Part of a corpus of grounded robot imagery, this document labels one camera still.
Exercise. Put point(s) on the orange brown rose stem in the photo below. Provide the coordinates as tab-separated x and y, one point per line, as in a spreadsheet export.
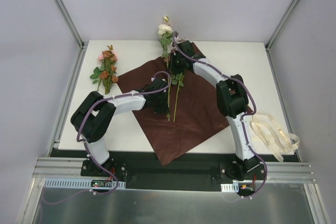
108	71

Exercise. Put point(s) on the aluminium frame post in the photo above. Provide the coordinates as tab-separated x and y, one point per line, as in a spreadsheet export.
69	22
284	19

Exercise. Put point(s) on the right aluminium frame post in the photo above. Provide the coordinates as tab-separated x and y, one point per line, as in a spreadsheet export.
284	19

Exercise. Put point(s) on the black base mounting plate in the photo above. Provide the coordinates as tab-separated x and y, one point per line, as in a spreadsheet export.
189	172

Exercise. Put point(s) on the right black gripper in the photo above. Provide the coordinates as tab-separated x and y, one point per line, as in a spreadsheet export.
177	64

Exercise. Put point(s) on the cream printed ribbon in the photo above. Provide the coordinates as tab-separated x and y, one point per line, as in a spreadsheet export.
273	136

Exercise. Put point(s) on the right white cable duct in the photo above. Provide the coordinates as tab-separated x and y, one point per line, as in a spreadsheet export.
230	188

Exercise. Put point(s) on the left white cable duct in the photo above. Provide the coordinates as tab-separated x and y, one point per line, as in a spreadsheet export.
71	183

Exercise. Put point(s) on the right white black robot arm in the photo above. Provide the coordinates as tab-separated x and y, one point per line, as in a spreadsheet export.
232	101

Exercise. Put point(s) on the aluminium front rail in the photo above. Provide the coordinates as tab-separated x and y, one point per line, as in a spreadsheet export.
286	172

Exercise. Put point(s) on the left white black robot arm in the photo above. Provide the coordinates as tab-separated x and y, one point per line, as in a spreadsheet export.
93	117

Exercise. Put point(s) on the small pink rose stem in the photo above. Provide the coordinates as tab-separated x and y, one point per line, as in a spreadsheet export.
95	77

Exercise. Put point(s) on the white rose stem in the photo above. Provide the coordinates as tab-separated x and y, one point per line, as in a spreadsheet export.
165	34

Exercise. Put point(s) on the white cable duct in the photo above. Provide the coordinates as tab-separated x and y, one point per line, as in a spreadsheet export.
71	183
230	188

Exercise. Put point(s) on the dark red wrapping cloth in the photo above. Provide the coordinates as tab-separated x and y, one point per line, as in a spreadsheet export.
195	124

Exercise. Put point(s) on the left aluminium frame post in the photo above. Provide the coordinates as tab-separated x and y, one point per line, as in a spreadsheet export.
69	22

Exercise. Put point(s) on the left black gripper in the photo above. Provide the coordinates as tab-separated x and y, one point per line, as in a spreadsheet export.
161	102

